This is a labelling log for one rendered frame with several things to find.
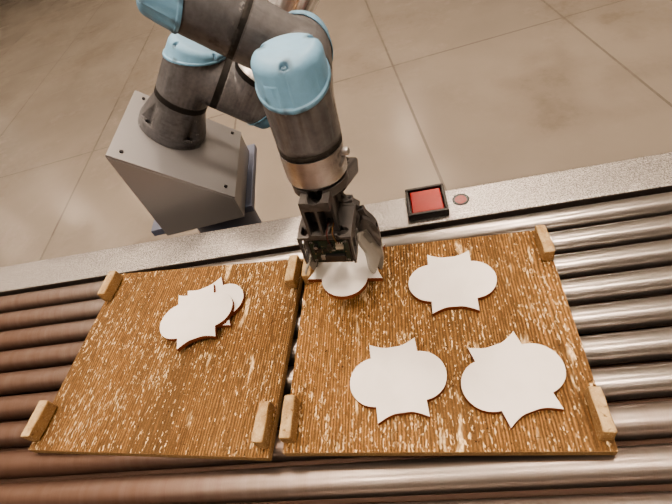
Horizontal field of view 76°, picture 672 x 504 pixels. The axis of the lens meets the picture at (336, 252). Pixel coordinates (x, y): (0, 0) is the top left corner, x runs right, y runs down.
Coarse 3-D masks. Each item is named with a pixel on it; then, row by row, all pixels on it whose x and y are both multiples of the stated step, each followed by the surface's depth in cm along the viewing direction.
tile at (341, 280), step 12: (360, 252) 69; (324, 264) 69; (336, 264) 68; (348, 264) 68; (360, 264) 68; (312, 276) 68; (324, 276) 67; (336, 276) 67; (348, 276) 66; (360, 276) 66; (372, 276) 65; (324, 288) 66; (336, 288) 65; (348, 288) 65; (360, 288) 64
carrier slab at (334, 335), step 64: (384, 256) 76; (448, 256) 73; (512, 256) 70; (320, 320) 71; (384, 320) 68; (448, 320) 65; (512, 320) 63; (320, 384) 63; (448, 384) 59; (576, 384) 55; (320, 448) 57; (384, 448) 55; (448, 448) 54; (512, 448) 52; (576, 448) 50
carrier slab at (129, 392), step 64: (128, 320) 81; (256, 320) 74; (64, 384) 75; (128, 384) 72; (192, 384) 69; (256, 384) 66; (64, 448) 67; (128, 448) 64; (192, 448) 62; (256, 448) 59
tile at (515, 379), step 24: (480, 360) 59; (504, 360) 58; (528, 360) 57; (552, 360) 57; (480, 384) 57; (504, 384) 56; (528, 384) 55; (552, 384) 55; (480, 408) 55; (504, 408) 54; (528, 408) 54; (552, 408) 53
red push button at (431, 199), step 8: (416, 192) 86; (424, 192) 85; (432, 192) 84; (440, 192) 84; (416, 200) 84; (424, 200) 84; (432, 200) 83; (440, 200) 83; (416, 208) 83; (424, 208) 82; (432, 208) 82; (440, 208) 81
